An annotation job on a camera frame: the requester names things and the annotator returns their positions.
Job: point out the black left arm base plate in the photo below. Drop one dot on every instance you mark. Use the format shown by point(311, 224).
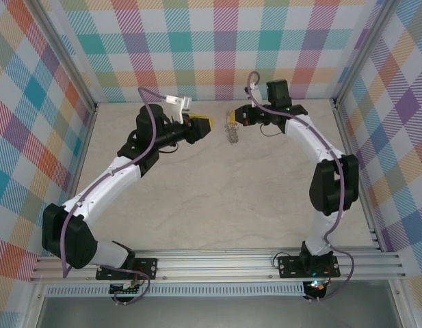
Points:
point(145, 268)

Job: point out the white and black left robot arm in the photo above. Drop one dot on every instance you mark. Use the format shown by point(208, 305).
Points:
point(101, 186)

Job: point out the small circuit board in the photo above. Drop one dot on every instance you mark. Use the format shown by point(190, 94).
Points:
point(125, 289)
point(316, 287)

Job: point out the aluminium corner post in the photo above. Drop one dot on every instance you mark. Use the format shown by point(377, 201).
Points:
point(364, 48)
point(65, 58)

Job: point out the aluminium mounting rail beam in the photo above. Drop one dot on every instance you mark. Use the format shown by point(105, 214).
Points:
point(214, 263)

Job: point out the grey metal panel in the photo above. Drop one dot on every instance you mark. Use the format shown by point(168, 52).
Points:
point(214, 312)

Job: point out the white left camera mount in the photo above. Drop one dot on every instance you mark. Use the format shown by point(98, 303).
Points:
point(174, 100)

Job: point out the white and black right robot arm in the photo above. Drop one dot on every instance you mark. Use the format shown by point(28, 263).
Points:
point(333, 184)

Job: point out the aluminium side rail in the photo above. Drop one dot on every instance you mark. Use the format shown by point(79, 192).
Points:
point(347, 150)
point(81, 160)

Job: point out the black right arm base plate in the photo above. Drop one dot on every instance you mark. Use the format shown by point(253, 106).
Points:
point(289, 268)

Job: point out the metal keyring plate with rings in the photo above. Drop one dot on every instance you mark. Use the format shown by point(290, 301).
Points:
point(233, 136)

